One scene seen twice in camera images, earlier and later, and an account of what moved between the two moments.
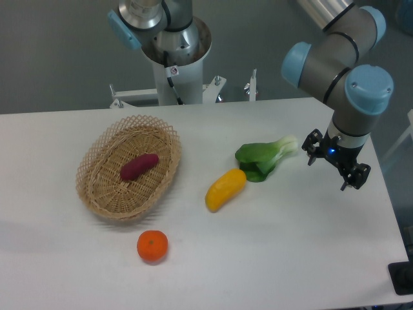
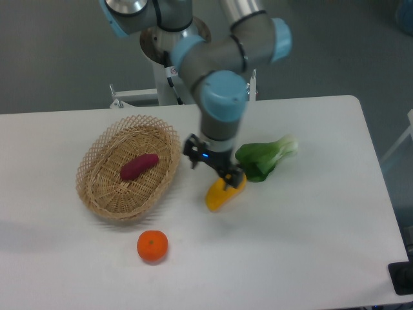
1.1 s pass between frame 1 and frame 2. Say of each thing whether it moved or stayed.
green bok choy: stayed
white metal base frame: stayed
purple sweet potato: stayed
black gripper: moved
